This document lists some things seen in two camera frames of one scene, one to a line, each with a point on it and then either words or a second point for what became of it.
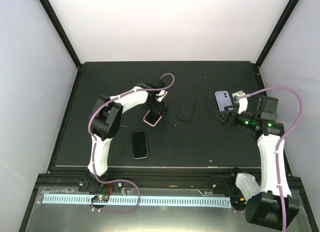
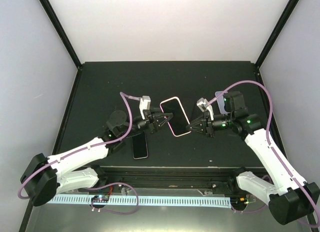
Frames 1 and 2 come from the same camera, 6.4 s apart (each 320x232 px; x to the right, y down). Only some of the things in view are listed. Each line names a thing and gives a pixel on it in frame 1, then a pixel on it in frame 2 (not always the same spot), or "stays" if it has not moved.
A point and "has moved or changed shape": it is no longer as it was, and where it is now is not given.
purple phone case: (223, 99) stays
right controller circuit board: (238, 201) stays
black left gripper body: (155, 107) → (150, 122)
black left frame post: (52, 12) stays
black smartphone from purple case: (186, 109) → (195, 113)
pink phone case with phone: (152, 118) has moved or changed shape
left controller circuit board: (100, 199) stays
